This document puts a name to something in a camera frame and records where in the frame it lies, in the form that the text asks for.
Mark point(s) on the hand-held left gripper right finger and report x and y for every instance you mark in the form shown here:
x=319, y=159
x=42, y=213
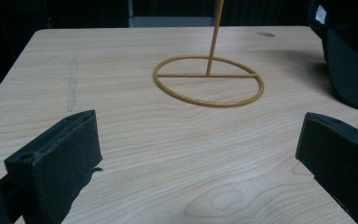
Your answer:
x=341, y=158

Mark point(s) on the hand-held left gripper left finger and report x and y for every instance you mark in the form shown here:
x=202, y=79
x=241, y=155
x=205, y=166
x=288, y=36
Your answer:
x=56, y=165

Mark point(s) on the gold metal hat stand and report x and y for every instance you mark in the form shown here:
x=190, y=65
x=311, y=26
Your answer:
x=209, y=74

